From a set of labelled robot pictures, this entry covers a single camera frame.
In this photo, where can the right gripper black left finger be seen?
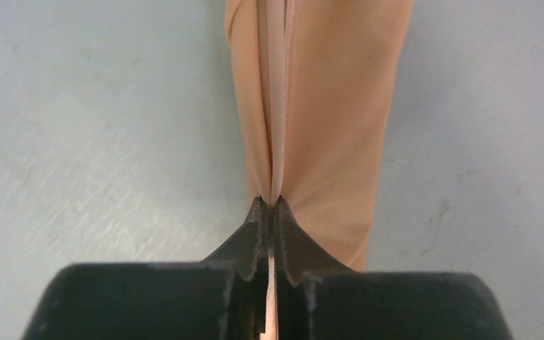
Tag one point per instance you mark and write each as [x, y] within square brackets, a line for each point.
[221, 297]

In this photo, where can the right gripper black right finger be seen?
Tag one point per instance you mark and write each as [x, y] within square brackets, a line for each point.
[318, 297]

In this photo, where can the peach cloth napkin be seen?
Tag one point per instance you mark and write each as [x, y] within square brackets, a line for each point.
[314, 83]

